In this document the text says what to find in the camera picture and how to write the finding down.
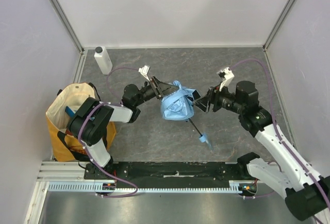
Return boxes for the light blue folding umbrella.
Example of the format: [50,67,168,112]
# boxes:
[160,80,213,150]

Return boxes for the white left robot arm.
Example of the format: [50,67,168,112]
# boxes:
[65,77,179,168]

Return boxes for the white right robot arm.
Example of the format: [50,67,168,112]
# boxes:
[194,81,329,221]

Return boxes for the white plastic bottle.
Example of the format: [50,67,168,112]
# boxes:
[94,46,112,75]

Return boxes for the blue book in bag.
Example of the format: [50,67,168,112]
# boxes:
[65,106,79,117]

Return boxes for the yellow canvas tote bag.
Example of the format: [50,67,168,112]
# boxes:
[45,82,117,162]

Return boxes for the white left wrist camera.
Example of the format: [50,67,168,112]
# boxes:
[138,65,150,81]

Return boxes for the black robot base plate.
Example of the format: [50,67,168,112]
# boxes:
[84,161,256,183]

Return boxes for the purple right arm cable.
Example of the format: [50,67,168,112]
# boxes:
[230,58,330,224]

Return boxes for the slotted cable duct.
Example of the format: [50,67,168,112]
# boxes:
[47,180,248,193]

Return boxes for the aluminium corner post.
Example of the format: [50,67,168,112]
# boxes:
[49,0,84,54]
[262,0,310,49]

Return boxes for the left aluminium corner post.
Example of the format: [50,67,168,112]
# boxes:
[49,0,84,54]

